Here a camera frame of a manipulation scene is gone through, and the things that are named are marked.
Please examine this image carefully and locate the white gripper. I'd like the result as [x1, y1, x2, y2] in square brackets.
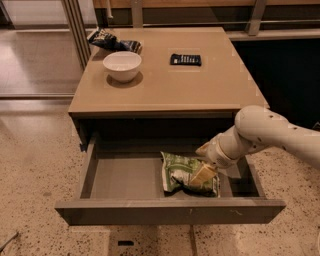
[189, 138, 237, 186]

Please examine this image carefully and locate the green jalapeno chip bag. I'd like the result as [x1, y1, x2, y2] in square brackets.
[161, 152, 220, 197]

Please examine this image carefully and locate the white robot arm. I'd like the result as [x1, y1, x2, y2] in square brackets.
[189, 105, 320, 186]

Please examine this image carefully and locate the beige counter cabinet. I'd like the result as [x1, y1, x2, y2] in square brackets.
[69, 28, 267, 145]

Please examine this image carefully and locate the open grey drawer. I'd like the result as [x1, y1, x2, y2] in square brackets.
[55, 135, 286, 225]

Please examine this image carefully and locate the dark blue chip bag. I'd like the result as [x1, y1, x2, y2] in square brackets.
[88, 28, 142, 54]

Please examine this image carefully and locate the white ceramic bowl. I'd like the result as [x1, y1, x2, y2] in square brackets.
[103, 51, 142, 83]

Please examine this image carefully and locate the metal railing frame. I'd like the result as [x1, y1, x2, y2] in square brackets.
[60, 0, 320, 65]

